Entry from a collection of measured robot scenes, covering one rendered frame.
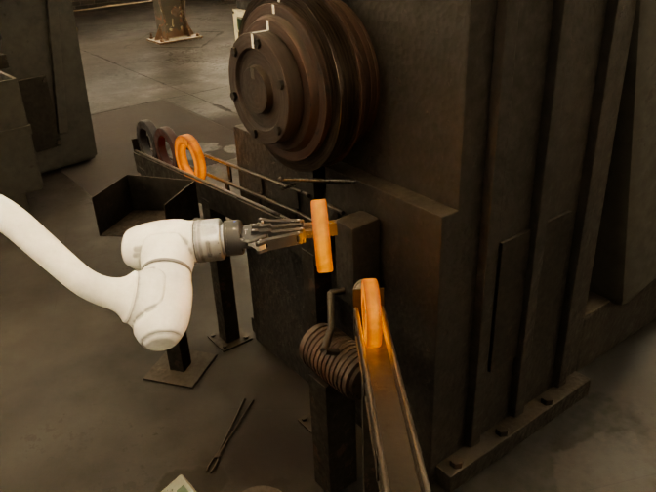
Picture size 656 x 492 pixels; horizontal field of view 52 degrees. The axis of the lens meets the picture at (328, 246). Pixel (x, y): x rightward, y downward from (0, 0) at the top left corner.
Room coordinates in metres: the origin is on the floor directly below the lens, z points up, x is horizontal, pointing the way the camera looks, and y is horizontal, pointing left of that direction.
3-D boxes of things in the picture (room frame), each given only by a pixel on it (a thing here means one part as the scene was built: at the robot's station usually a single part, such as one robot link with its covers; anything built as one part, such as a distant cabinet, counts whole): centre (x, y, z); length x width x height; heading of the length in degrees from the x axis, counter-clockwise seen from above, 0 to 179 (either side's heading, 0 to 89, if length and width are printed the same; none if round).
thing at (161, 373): (2.04, 0.59, 0.36); 0.26 x 0.20 x 0.72; 71
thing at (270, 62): (1.71, 0.15, 1.11); 0.28 x 0.06 x 0.28; 36
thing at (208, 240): (1.27, 0.24, 0.91); 0.09 x 0.06 x 0.09; 2
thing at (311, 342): (1.42, -0.02, 0.27); 0.22 x 0.13 x 0.53; 36
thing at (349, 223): (1.58, -0.08, 0.68); 0.11 x 0.08 x 0.24; 126
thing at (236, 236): (1.27, 0.17, 0.92); 0.09 x 0.08 x 0.07; 92
